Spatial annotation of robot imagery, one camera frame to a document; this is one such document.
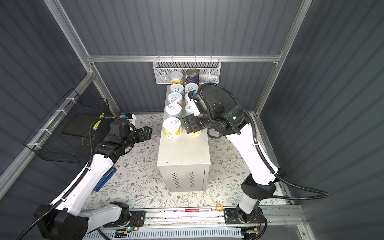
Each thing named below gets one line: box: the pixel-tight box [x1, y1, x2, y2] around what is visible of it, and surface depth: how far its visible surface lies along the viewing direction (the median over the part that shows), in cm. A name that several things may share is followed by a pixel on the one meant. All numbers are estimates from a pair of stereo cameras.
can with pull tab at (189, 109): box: [185, 103, 194, 116], surface depth 68 cm
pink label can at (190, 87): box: [184, 83, 199, 94], surface depth 79 cm
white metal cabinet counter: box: [156, 125, 211, 193], surface depth 64 cm
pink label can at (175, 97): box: [167, 92, 183, 107], surface depth 74 cm
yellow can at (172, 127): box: [163, 116, 182, 140], surface depth 63 cm
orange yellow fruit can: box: [169, 71, 184, 85], surface depth 82 cm
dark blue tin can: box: [185, 68, 200, 86], surface depth 80 cm
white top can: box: [165, 103, 183, 118], surface depth 68 cm
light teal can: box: [169, 83, 185, 96], surface depth 78 cm
